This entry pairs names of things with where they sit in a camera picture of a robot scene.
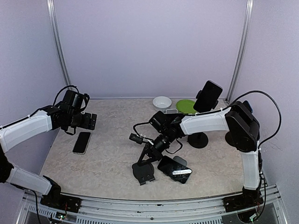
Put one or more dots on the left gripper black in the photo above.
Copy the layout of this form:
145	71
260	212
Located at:
86	124

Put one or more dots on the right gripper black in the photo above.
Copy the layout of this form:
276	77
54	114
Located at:
153	157

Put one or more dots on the dark grey folding phone stand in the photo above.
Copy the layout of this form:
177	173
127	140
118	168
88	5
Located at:
143	173

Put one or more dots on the phone with clear case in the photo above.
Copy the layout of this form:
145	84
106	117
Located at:
82	142

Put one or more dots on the black phone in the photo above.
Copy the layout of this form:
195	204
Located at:
174	169
207	98
248	106

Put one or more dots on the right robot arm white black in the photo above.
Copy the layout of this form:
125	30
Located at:
237	120

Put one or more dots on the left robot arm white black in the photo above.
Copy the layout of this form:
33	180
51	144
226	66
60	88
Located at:
68	113

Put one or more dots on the white desktop phone stand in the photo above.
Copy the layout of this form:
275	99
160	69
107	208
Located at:
171	111

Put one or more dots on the black round base right stand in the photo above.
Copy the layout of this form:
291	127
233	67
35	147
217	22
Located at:
228	139

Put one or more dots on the white ceramic bowl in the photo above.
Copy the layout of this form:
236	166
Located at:
162	103

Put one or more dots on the green plate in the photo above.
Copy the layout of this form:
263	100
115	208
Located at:
186	106

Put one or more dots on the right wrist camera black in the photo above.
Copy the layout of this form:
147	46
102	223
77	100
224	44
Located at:
137	139

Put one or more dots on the tall black clamp phone mount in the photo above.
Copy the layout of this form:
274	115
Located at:
198	140

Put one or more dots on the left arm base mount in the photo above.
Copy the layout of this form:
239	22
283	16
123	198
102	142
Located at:
62	202

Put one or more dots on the front aluminium rail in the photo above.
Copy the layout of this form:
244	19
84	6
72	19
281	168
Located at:
207	210

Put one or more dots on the black phone on tall mount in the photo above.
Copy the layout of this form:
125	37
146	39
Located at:
207	98

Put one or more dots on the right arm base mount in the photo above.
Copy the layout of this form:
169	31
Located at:
247	199

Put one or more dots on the left aluminium frame post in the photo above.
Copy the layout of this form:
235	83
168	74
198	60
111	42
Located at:
58	45

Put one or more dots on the aluminium frame post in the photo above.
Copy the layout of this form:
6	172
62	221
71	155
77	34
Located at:
58	45
241	50

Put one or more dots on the right aluminium frame post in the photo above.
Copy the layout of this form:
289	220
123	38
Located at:
241	50

